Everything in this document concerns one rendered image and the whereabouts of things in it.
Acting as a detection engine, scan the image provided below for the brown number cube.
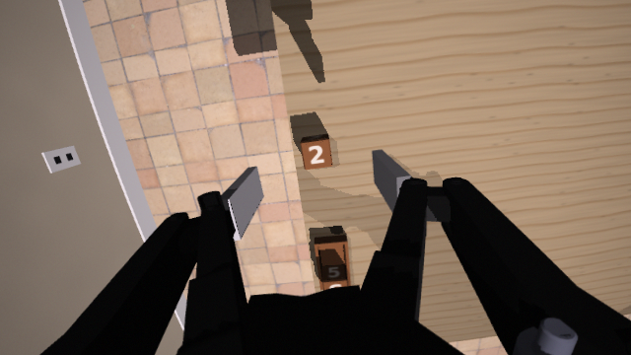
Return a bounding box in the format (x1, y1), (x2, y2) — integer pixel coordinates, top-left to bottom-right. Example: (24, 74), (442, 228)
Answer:
(322, 264), (347, 290)
(300, 134), (332, 170)

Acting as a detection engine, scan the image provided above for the brown wooden tray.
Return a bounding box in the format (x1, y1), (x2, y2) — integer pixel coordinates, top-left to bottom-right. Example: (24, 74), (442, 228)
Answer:
(315, 235), (351, 290)

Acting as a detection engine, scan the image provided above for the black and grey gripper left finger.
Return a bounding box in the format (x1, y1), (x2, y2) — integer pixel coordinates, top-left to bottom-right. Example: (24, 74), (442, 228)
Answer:
(39, 166), (264, 355)

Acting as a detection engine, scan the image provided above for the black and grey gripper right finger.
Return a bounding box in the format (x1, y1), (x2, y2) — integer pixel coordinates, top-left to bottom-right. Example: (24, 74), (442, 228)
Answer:
(330, 149), (631, 355)

